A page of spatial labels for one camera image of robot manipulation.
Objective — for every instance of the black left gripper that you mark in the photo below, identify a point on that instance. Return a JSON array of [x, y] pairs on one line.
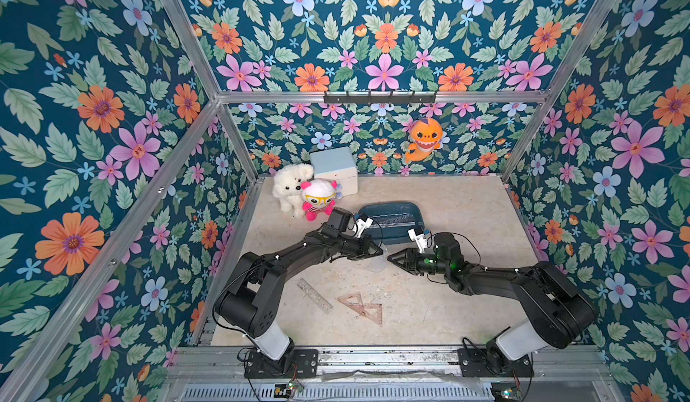
[[362, 244]]

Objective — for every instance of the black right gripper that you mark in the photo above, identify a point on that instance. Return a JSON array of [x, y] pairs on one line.
[[417, 261]]

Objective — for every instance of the clear protractor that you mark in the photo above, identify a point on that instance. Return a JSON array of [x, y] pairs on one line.
[[378, 263]]

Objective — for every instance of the teal plastic storage box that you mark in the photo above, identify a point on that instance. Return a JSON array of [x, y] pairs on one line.
[[391, 237]]

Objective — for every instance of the pink triangle set square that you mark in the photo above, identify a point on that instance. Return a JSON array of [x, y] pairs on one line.
[[354, 302]]

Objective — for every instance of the clear short ruler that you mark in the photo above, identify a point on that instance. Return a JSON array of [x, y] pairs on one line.
[[314, 296]]

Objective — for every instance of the pink small triangle square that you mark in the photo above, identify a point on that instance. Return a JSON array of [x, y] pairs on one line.
[[373, 312]]

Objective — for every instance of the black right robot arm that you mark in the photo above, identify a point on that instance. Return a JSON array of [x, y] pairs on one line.
[[557, 311]]

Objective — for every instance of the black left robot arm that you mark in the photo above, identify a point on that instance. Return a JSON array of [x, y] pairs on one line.
[[250, 300]]

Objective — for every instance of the white blue storage box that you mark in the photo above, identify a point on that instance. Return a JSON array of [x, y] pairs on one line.
[[337, 165]]

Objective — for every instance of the pink white plush doll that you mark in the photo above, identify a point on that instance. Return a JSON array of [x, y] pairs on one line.
[[318, 196]]

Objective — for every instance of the white fluffy plush dog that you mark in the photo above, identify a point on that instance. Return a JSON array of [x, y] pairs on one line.
[[287, 187]]

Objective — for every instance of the orange shark plush toy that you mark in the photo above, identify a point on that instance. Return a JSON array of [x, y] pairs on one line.
[[426, 136]]

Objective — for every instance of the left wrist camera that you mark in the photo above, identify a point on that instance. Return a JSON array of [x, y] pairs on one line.
[[342, 221]]

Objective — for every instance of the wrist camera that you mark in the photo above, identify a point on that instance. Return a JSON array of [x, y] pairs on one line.
[[442, 245], [342, 221]]

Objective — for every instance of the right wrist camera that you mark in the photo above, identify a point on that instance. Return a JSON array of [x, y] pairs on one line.
[[442, 245]]

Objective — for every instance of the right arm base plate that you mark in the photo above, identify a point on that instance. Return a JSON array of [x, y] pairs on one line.
[[483, 363]]

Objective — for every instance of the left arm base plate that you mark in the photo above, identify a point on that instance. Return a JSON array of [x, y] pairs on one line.
[[296, 363]]

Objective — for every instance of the black wall hook rail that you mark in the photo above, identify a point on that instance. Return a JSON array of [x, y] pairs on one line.
[[370, 98]]

